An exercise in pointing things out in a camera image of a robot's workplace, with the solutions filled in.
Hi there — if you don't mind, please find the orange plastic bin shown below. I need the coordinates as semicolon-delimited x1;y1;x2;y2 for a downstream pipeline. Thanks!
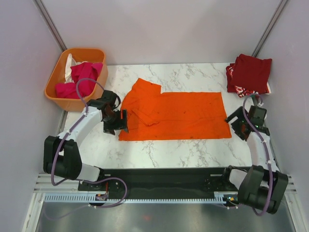
44;48;108;112

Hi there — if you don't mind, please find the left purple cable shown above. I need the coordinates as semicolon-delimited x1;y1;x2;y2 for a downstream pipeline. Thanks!
50;78;109;187

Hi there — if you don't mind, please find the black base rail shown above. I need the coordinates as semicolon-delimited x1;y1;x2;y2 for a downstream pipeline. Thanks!
78;167;237;199

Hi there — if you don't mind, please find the orange t shirt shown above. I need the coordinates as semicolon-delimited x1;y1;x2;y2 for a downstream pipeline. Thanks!
119;78;231;141

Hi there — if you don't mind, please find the pink t shirt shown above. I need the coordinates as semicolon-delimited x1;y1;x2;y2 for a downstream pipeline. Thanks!
55;62;103;99

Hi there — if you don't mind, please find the red printed folded shirt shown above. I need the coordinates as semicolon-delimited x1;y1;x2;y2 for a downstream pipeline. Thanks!
226;63;271;98

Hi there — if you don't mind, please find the white slotted cable duct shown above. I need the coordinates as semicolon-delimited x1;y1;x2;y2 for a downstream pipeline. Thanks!
44;192;237;204

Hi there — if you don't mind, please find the dark red folded shirt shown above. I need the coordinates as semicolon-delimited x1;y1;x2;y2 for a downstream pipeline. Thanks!
231;54;272;94

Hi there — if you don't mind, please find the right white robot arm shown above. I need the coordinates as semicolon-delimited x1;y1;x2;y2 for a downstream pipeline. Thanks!
221;106;288;214

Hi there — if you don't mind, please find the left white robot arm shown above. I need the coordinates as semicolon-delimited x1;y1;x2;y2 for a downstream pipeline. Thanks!
43;90;128;190

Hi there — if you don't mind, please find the white cloth in bin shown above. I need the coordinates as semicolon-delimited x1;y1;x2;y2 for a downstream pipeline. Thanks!
64;54;85;84

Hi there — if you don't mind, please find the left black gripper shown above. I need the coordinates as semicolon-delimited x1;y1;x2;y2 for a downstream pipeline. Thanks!
103;109;128;136

